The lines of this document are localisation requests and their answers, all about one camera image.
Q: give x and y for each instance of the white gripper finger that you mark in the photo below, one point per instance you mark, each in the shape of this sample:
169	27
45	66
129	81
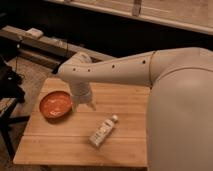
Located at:
91	105
74	107

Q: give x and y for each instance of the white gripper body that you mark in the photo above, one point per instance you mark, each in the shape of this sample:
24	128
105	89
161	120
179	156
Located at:
81	93

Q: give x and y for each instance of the clear plastic bottle white label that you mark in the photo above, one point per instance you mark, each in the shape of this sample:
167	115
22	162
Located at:
103	131

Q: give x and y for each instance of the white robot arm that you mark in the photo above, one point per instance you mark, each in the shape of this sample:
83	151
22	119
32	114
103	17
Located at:
180	105

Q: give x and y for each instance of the orange ceramic bowl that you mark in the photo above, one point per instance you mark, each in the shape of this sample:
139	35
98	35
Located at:
55	104

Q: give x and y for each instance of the long wooden beam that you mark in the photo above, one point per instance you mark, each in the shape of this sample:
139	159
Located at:
57	47

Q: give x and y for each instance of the small white box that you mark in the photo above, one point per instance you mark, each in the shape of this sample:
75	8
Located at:
34	33

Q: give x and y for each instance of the black stand frame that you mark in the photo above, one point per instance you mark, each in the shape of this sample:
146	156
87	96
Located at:
10	89

